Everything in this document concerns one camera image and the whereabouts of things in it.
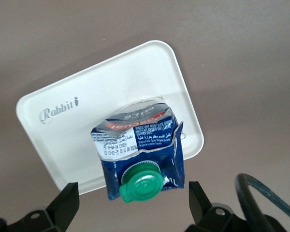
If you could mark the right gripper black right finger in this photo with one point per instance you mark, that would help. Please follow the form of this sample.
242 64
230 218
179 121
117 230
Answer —
200 212

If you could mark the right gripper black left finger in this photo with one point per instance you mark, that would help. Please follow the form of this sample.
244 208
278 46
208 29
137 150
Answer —
62 207

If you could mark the white rectangular rabbit tray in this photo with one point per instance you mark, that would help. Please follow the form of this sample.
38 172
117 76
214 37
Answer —
62 145

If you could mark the blue white milk carton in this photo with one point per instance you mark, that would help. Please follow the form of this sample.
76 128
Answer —
140 135

